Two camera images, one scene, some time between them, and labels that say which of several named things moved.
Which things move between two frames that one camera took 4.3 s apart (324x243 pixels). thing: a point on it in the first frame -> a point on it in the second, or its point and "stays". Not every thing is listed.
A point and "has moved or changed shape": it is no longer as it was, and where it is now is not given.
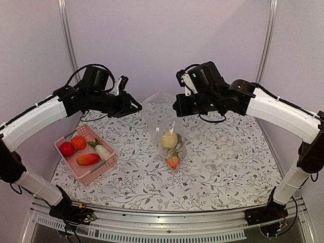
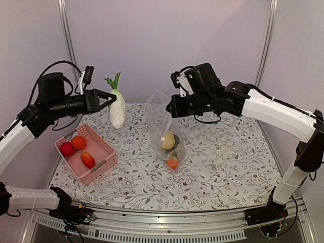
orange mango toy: x=78 y=143 stays
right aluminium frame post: x=273 y=8 stays
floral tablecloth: x=228 y=163 stays
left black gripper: x=124 y=107 -> x=92 y=99
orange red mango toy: x=88 y=159 has moved or changed shape
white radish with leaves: x=103 y=153 has moved or changed shape
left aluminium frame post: x=63 y=6 stays
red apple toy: x=67 y=149 stays
